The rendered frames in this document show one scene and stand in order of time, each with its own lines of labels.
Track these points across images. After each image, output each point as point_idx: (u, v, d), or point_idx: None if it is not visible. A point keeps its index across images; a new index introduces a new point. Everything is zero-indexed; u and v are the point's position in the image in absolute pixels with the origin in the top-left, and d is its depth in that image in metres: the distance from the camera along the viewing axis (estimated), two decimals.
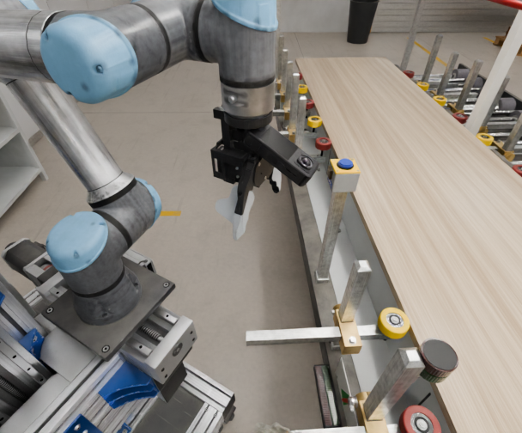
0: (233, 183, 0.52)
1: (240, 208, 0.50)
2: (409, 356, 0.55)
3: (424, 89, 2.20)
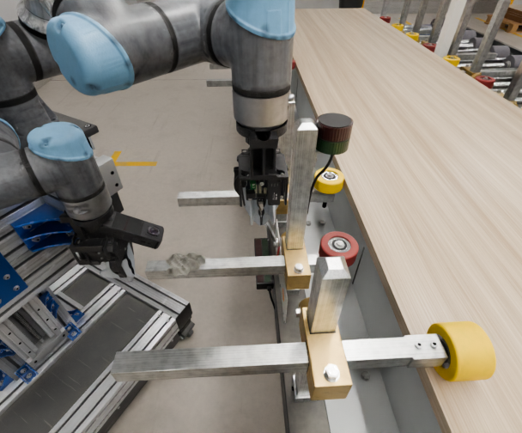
0: None
1: None
2: (301, 120, 0.52)
3: (398, 30, 2.17)
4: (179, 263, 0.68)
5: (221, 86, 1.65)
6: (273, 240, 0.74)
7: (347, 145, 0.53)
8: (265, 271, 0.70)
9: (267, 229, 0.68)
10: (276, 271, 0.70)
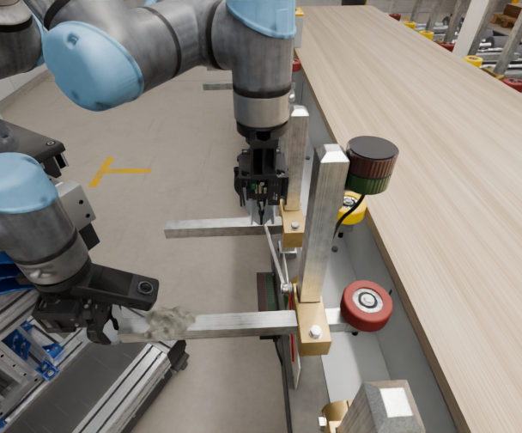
0: None
1: None
2: (326, 148, 0.37)
3: (410, 28, 2.02)
4: (160, 323, 0.53)
5: (219, 89, 1.50)
6: (280, 277, 0.61)
7: (388, 181, 0.38)
8: (272, 331, 0.54)
9: (270, 245, 0.61)
10: (285, 332, 0.55)
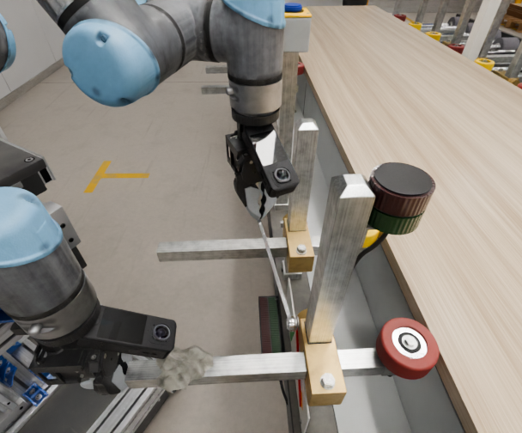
0: (235, 173, 0.54)
1: (241, 202, 0.55)
2: (347, 179, 0.31)
3: (416, 29, 1.95)
4: (174, 368, 0.46)
5: (218, 94, 1.43)
6: (286, 310, 0.54)
7: (421, 219, 0.32)
8: (300, 375, 0.48)
9: (275, 274, 0.54)
10: None
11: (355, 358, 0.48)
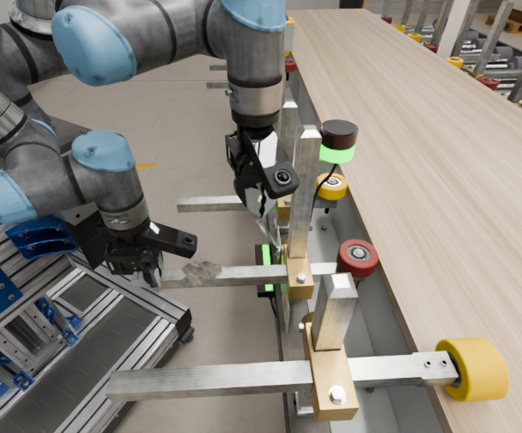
0: (234, 173, 0.54)
1: (241, 202, 0.54)
2: (305, 127, 0.50)
3: (400, 31, 2.15)
4: (195, 271, 0.66)
5: (221, 88, 1.63)
6: (275, 248, 0.72)
7: (351, 153, 0.52)
8: (283, 279, 0.68)
9: (269, 240, 0.66)
10: None
11: (323, 268, 0.68)
